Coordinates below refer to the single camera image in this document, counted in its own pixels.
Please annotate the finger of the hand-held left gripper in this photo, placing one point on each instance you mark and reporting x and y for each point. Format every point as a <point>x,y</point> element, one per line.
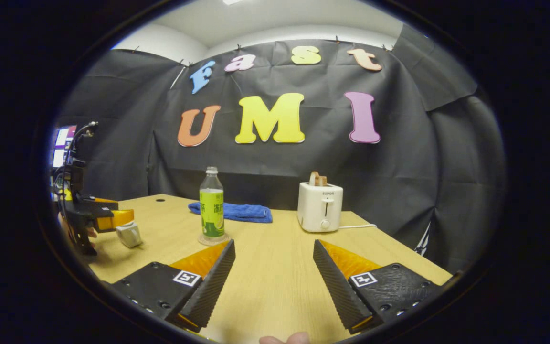
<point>103,204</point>
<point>115,220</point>

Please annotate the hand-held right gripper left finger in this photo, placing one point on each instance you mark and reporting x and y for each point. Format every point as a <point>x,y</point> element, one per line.
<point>208,282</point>

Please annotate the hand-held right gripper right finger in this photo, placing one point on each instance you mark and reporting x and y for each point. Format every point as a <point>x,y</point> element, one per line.
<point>334,282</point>

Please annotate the white ceramic teacup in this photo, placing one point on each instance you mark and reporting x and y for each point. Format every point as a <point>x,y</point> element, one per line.
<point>131,237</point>

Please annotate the green label water bottle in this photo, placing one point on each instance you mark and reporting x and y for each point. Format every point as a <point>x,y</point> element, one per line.
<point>212,215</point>

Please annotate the computer monitor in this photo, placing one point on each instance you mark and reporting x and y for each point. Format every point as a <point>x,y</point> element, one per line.
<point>62,143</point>

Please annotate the white toaster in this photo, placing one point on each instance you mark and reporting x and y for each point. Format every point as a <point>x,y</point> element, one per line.
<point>320,208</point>

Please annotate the blue folded towel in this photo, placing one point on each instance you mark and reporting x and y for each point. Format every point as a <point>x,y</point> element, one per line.
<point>246,212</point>

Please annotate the toasted bread slice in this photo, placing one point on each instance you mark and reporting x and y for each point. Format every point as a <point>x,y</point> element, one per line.
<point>318,179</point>

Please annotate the black backdrop cloth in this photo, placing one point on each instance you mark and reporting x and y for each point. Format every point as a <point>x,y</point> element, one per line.
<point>399,181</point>

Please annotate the ceiling light panel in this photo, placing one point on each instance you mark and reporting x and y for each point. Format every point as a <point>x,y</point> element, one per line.
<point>233,2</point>

